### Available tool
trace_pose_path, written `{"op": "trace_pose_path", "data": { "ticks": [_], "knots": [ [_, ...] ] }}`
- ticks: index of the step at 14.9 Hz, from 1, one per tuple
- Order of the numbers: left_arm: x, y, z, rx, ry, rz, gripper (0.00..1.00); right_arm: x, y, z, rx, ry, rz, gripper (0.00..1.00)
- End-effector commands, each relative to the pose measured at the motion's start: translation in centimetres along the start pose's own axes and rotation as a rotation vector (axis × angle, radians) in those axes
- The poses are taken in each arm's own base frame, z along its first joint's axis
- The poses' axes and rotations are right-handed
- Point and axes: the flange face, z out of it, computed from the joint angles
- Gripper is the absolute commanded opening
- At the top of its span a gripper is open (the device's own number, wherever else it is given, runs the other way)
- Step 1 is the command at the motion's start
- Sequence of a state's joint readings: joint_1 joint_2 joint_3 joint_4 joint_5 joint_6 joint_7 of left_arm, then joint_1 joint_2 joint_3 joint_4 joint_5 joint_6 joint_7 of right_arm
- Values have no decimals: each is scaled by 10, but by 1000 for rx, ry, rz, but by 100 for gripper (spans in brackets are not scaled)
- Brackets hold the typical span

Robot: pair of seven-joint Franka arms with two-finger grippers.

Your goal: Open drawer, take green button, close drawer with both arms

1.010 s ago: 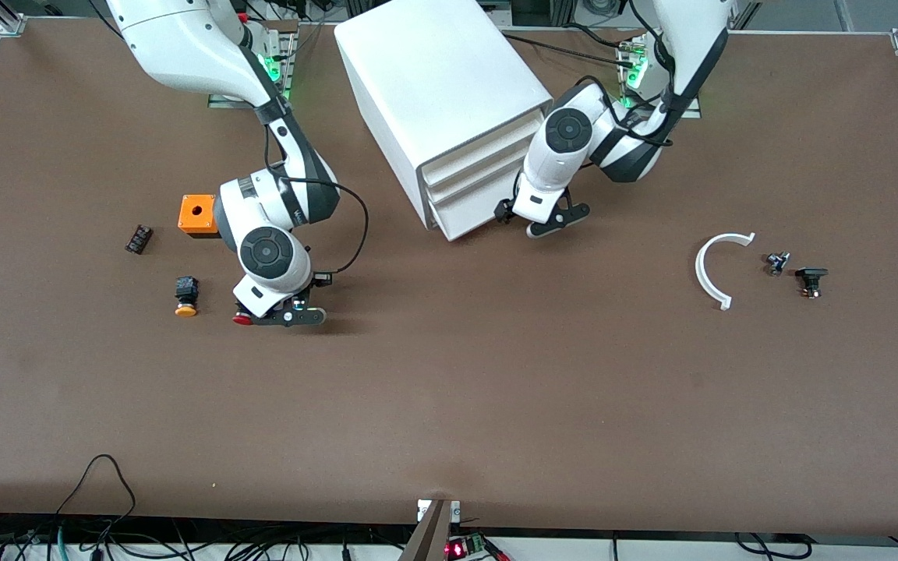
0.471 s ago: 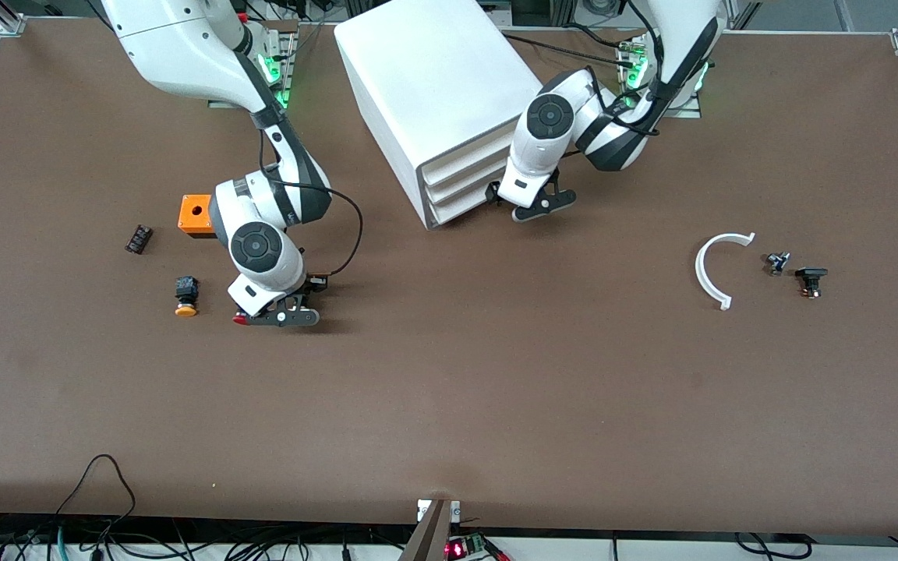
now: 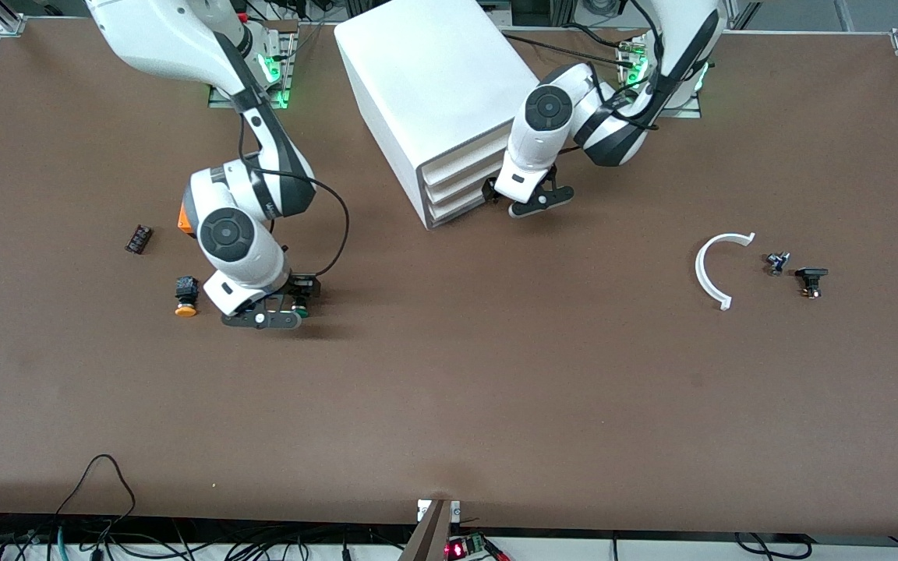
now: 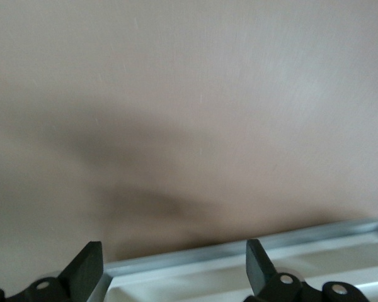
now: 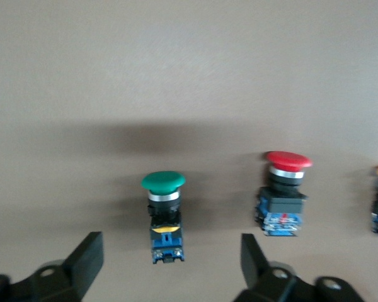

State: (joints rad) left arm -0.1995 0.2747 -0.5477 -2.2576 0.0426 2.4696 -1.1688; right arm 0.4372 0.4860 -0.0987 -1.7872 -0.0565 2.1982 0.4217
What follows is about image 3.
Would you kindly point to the black switch part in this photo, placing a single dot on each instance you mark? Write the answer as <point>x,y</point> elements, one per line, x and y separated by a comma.
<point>811,278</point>

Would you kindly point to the orange box with hole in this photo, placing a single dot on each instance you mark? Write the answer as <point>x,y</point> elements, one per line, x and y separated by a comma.
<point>186,216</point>

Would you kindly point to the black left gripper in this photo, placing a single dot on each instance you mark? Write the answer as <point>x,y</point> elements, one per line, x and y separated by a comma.
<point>489,189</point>

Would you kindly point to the white curved plastic arc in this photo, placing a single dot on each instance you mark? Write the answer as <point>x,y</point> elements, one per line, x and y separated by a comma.
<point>700,273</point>

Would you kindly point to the white middle cabinet drawer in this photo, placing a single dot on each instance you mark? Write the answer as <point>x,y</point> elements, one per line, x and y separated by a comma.
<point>461,181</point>

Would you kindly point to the yellow push button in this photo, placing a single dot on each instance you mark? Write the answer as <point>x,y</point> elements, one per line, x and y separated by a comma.
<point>186,294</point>

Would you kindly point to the small blue black contact block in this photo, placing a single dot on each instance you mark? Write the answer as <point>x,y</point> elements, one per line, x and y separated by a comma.
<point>777,263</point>

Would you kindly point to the circuit board with red light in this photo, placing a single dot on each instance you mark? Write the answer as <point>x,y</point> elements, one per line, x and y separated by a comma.
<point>461,548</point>

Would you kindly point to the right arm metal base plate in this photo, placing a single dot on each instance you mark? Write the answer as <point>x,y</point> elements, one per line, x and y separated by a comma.
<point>285,70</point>

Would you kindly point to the small metal bracket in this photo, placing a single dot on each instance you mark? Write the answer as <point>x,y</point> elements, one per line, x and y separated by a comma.
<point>424,509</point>

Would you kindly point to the small black terminal block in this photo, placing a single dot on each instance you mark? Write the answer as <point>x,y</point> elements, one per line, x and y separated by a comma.
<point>139,239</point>

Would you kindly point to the green push button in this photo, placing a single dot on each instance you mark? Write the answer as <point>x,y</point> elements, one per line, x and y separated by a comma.
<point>302,312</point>

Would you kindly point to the brown support bar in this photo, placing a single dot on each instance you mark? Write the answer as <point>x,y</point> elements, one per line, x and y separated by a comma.
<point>427,541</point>

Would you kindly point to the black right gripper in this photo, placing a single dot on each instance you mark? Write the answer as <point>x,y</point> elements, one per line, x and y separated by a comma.
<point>305,286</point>

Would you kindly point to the white drawer cabinet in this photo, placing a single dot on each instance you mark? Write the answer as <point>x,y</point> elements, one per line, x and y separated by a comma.
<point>433,78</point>

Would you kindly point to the white highest cabinet drawer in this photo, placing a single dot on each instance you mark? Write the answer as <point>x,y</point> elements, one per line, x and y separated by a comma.
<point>464,158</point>

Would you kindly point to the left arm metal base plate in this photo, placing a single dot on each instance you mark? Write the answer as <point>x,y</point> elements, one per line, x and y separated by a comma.
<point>691,112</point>

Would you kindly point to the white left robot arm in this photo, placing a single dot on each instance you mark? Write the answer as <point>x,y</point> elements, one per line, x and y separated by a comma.
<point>542,132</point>

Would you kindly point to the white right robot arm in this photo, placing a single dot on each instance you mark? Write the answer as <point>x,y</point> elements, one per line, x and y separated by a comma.
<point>238,241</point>

